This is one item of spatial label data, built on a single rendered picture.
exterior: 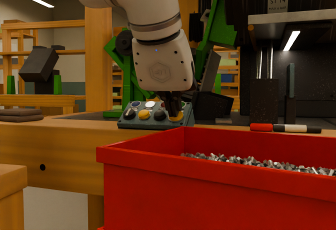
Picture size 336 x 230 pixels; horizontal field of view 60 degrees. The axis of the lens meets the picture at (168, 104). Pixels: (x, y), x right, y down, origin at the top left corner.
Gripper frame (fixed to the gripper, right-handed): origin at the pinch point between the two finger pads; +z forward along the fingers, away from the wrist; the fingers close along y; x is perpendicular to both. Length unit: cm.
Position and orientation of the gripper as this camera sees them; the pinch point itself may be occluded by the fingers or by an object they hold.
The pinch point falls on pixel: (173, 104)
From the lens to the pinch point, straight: 57.8
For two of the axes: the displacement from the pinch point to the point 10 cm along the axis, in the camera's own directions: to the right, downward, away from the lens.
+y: 9.5, 0.2, -3.2
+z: 1.8, 7.9, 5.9
